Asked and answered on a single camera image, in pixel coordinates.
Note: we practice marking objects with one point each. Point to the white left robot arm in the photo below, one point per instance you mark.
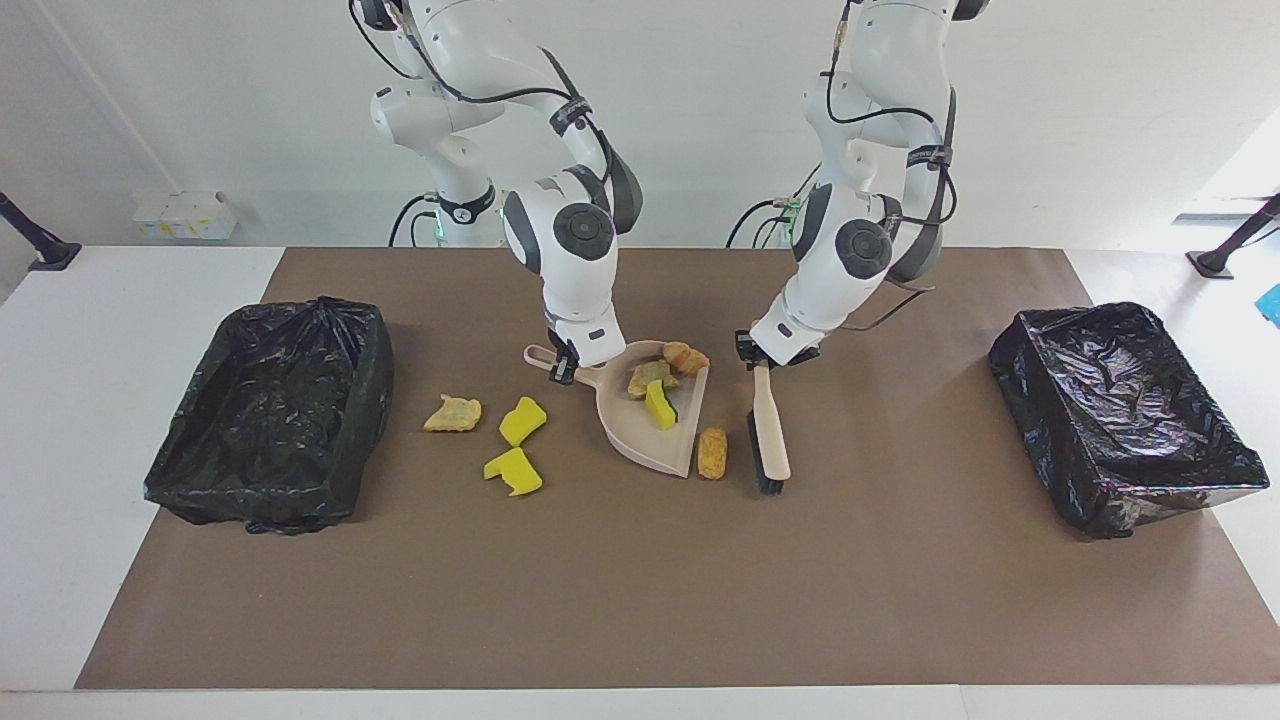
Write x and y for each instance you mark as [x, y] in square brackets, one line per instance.
[860, 250]

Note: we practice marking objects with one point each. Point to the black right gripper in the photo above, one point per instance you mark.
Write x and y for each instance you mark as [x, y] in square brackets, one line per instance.
[563, 365]

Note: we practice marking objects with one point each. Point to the elongated beige foam chunk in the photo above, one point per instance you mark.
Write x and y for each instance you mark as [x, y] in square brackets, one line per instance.
[645, 380]

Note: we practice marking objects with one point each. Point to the brown oval foam chunk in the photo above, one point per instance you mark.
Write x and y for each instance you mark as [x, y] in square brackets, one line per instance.
[712, 453]

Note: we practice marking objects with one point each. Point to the jagged beige foam chunk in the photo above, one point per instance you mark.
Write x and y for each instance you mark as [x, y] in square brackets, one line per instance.
[452, 414]

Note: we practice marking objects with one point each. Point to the bin lined with black bag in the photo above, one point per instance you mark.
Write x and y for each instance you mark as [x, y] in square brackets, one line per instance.
[1120, 420]
[270, 430]

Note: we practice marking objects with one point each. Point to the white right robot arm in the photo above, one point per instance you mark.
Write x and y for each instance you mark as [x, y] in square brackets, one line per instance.
[575, 230]

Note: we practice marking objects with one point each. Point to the yellow sponge wedge piece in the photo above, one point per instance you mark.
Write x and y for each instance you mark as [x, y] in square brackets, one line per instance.
[660, 408]

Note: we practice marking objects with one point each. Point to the notched yellow sponge piece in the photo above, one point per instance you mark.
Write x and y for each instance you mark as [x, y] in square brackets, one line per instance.
[515, 475]

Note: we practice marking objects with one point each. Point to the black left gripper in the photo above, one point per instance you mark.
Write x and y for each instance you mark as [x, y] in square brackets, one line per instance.
[748, 350]

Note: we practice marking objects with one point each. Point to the blue object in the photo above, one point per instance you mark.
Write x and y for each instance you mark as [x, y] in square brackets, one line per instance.
[1273, 305]

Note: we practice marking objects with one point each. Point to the rounded beige foam chunk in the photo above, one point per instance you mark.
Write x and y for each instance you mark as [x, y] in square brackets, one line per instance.
[685, 358]

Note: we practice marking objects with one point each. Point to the wide white socket box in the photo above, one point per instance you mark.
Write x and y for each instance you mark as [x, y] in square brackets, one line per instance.
[205, 215]

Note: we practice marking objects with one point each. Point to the black camera stand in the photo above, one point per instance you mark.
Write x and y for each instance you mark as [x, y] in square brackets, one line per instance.
[55, 255]
[1215, 262]

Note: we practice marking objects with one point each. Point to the beige brush with black bristles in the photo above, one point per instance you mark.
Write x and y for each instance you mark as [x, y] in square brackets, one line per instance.
[770, 430]

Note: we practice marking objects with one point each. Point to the brown table mat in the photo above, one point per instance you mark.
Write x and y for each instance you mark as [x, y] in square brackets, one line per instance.
[640, 620]

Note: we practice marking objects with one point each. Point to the beige plastic dustpan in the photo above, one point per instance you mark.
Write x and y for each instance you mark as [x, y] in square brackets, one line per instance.
[625, 430]

